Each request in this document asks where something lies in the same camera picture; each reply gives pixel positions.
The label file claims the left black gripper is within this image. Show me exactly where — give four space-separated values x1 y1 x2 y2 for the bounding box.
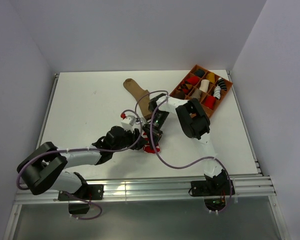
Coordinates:
111 126 148 153

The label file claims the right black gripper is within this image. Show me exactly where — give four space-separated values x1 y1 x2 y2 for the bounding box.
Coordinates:
142 111 170 151

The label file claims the red white striped sock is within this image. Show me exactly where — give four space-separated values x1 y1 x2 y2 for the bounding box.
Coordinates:
142 132 161 154

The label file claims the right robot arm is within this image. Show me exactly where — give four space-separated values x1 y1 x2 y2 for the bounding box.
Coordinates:
142 93 235 196

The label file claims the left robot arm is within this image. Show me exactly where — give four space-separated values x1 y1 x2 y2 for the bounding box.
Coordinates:
16 126 147 200

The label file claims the dark brown rolled sock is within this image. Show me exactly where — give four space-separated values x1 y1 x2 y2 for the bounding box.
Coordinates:
174 91 186 100

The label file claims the argyle patterned rolled sock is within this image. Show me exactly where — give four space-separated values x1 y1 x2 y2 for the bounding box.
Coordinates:
178 82 193 95

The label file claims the grey brown rolled sock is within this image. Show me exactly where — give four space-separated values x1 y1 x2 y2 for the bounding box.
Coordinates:
190 88 202 101

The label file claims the tan brown sock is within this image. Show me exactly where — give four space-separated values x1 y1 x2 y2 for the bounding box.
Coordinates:
123 78 152 120

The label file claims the red rolled sock upper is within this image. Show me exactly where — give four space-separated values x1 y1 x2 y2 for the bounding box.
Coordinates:
186 76 200 86

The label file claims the red rolled sock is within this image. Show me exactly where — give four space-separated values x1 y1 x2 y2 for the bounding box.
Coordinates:
186 76 200 86
203 95 217 110

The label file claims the red rolled sock lower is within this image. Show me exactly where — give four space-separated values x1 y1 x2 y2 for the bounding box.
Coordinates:
203 95 217 110

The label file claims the cream rolled sock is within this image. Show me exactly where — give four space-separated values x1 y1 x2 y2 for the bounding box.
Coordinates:
199 79 210 93

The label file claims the orange divided sock tray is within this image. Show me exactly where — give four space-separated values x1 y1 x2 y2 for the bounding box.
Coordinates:
170 64 233 118

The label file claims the dark teal rolled sock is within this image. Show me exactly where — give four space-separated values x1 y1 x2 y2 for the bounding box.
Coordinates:
194 69 206 78

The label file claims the white grey striped sock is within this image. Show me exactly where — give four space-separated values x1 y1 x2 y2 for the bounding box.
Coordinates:
213 86 221 100

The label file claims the yellow rolled sock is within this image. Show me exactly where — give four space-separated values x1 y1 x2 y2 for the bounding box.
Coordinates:
206 72 216 84

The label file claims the black white striped sock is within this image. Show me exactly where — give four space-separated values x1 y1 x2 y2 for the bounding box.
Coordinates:
217 77 228 92

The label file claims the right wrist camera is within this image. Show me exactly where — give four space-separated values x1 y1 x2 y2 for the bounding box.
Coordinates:
136 117 148 125

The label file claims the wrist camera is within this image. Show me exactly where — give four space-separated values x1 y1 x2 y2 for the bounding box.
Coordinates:
136 117 148 125
121 115 137 133

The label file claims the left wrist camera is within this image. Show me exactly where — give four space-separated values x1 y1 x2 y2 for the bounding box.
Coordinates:
121 115 137 133

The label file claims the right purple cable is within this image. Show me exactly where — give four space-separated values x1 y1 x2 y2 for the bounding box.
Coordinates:
134 89 235 216

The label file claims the purple cable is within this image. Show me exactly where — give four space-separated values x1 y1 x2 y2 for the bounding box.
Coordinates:
16 108 145 221
134 89 235 216

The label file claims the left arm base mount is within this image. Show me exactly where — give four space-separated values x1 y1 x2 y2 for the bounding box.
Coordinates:
57 184 104 217

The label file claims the left aluminium side rail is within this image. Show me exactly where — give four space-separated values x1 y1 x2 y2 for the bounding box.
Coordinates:
36 72 60 149

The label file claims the aluminium side rail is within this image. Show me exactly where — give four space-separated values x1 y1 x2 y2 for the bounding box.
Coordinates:
231 85 263 175
36 72 60 149

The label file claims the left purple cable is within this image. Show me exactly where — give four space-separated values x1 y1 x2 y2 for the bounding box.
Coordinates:
16 108 145 221

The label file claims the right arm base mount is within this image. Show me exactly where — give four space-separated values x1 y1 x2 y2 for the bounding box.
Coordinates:
188 171 236 213

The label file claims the right aluminium side rail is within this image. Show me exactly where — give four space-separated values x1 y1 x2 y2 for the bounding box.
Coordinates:
231 85 263 175

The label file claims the aluminium front rail frame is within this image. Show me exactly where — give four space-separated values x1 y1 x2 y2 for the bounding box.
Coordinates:
13 175 276 205

